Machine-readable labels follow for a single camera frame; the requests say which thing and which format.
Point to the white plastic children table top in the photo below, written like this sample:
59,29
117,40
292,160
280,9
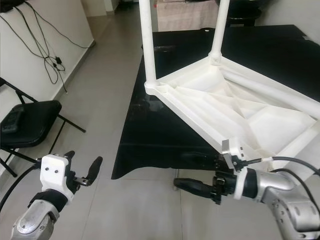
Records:
220,105

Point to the black folding chair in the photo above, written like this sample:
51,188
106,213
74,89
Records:
30,122

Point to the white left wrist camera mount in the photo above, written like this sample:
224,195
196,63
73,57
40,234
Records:
55,172

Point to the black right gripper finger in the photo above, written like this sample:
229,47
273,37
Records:
200,157
195,186

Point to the black round basin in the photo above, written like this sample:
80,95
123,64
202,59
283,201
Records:
245,7

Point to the small black power adapter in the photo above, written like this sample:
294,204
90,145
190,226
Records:
58,61

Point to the black power strip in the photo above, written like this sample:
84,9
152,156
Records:
10,5

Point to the black handheld device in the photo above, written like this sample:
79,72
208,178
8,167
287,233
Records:
12,121

